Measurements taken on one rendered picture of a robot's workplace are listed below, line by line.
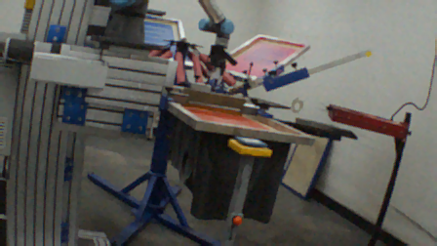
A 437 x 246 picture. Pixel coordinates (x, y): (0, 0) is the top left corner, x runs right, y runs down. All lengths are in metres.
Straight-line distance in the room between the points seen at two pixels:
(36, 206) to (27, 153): 0.22
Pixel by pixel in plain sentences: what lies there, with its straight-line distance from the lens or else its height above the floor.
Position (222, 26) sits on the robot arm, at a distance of 2.36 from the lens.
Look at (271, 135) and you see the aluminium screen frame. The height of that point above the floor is 0.98.
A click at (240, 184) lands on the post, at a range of 1.85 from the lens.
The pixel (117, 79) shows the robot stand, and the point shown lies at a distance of 1.56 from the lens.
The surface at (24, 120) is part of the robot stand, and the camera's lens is 1.75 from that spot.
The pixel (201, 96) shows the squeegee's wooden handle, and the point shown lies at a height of 1.03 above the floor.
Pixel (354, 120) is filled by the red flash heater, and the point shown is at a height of 1.06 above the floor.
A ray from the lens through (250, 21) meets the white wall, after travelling 7.14.
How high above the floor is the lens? 1.25
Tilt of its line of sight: 8 degrees down
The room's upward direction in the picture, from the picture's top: 12 degrees clockwise
